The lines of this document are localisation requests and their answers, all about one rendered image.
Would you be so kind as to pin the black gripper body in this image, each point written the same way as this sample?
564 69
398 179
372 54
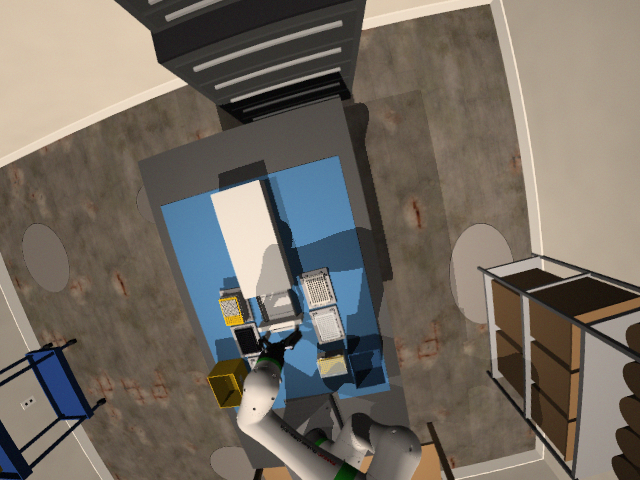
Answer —
280 348

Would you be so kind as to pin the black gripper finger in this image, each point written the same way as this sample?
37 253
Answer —
292 339
264 340

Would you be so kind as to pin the blue flat mat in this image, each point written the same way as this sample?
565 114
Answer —
316 225

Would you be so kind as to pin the yellow open-top bin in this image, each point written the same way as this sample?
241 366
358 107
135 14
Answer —
224 387

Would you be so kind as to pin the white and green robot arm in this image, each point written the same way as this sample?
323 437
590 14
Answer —
397 448

